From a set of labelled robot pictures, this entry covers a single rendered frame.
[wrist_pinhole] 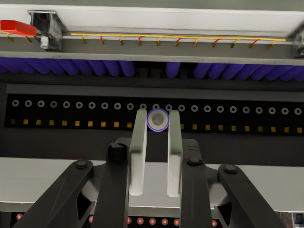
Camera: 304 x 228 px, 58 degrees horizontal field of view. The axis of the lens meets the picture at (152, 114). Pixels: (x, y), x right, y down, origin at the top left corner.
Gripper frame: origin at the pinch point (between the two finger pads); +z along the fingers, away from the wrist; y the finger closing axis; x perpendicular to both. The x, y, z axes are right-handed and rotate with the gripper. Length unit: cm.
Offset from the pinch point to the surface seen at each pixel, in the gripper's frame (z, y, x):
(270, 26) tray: 12.9, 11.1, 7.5
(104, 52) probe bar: 14.0, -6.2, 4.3
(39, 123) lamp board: 22.4, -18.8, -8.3
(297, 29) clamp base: 13.0, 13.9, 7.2
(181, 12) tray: 11.0, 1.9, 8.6
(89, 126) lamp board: 22.5, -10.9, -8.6
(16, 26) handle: 4.4, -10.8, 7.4
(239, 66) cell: 17.5, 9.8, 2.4
